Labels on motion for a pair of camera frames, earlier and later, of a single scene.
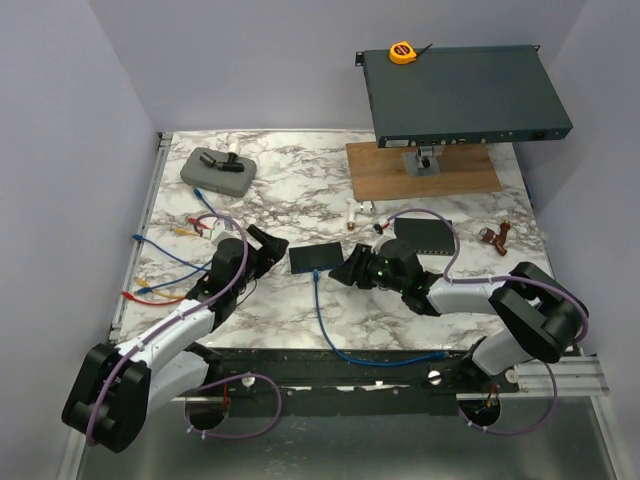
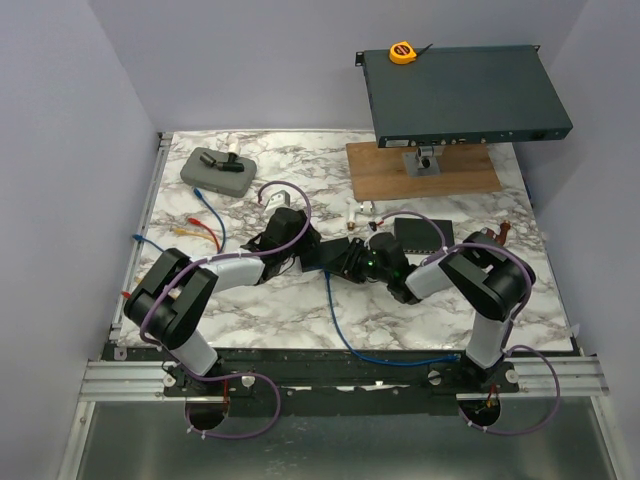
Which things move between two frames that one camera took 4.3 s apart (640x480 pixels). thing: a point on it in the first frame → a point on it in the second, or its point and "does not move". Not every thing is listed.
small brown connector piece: x=498 y=241 does not move
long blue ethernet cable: x=359 y=361 → x=451 y=357
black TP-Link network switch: x=427 y=236 does not move
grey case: x=198 y=173 does not move
